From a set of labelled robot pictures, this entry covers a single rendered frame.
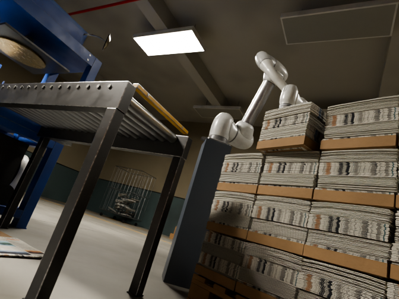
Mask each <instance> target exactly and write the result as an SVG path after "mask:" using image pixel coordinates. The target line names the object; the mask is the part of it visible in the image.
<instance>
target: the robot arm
mask: <svg viewBox="0 0 399 299"><path fill-rule="evenodd" d="M255 62H256V64H257V65H258V67H259V68H260V69H261V70H262V71H263V72H264V77H263V82H262V84H261V86H260V88H259V90H258V92H257V93H256V95H255V97H254V99H253V100H252V103H251V105H250V106H249V108H248V110H247V112H246V113H245V115H244V117H243V119H242V120H241V121H238V122H237V124H235V123H234V122H233V121H234V120H233V118H232V116H231V115H230V114H228V113H220V114H218V115H217V116H216V118H215V119H214V120H213V123H212V125H211V129H210V134H209V137H204V136H202V137H201V140H202V141H205V140H206V138H208V139H212V140H214V141H217V142H221V143H223V144H226V145H229V146H230V145H232V146H234V147H236V148H239V149H243V150H245V149H248V148H250V147H251V146H252V144H253V142H254V137H253V132H254V127H253V125H254V123H255V121H256V119H257V117H258V115H259V114H260V112H261V110H262V108H263V106H264V104H265V103H266V101H267V99H268V97H269V96H270V94H271V92H272V90H273V88H274V87H275V86H278V88H279V89H280V90H281V91H282V92H281V96H280V106H279V108H282V107H287V106H292V105H296V104H301V103H307V101H306V100H305V99H304V98H303V97H300V95H299V94H298V89H297V86H295V85H293V84H289V85H287V83H286V82H285V81H286V79H287V77H288V73H287V70H286V68H285V67H284V66H283V65H282V64H281V63H280V62H279V61H278V60H276V59H275V58H274V57H272V56H271V55H269V54H267V52H264V51H260V52H258V53H257V54H256V56H255ZM228 143H229V144H228Z"/></svg>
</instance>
